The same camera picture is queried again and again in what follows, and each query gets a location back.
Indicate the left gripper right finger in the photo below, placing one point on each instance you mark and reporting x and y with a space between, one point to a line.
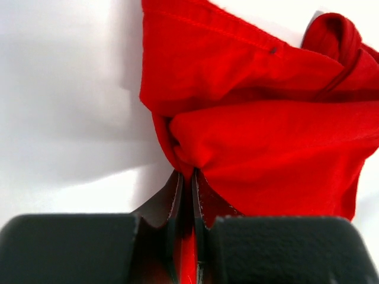
234 248

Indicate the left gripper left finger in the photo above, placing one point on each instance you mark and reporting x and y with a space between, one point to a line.
143 246

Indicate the red t shirt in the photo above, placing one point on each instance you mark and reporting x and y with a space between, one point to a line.
275 129

